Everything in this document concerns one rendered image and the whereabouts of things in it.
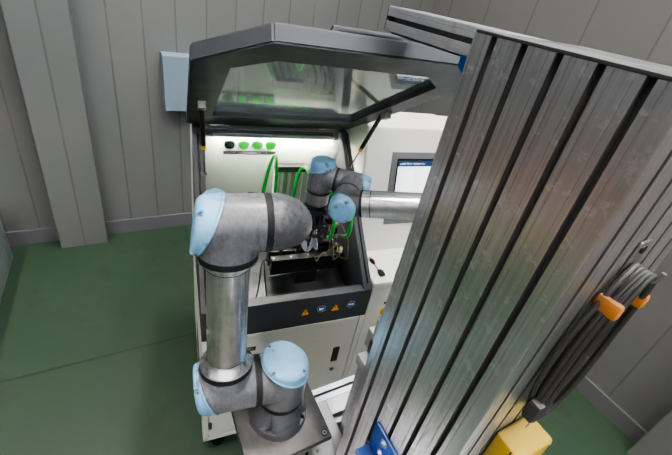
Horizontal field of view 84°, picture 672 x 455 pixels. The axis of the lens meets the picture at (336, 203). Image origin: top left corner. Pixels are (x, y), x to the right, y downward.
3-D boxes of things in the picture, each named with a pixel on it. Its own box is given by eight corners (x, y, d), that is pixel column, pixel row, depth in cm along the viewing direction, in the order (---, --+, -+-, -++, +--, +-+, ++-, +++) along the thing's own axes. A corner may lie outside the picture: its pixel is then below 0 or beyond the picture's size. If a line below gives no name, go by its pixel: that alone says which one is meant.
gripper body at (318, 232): (304, 242, 121) (309, 211, 115) (297, 227, 127) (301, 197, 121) (326, 240, 124) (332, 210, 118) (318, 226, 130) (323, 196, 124)
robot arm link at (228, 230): (261, 418, 88) (277, 207, 67) (193, 432, 83) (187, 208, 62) (254, 377, 98) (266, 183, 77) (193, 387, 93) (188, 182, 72)
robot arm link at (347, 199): (520, 243, 92) (327, 230, 102) (512, 220, 101) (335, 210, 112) (529, 201, 86) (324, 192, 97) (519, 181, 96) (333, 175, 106)
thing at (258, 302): (212, 340, 145) (212, 311, 137) (211, 331, 148) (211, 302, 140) (357, 316, 168) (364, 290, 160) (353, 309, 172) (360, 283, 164)
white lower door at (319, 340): (208, 438, 178) (208, 343, 144) (208, 433, 180) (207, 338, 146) (334, 405, 202) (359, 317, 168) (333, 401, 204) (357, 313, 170)
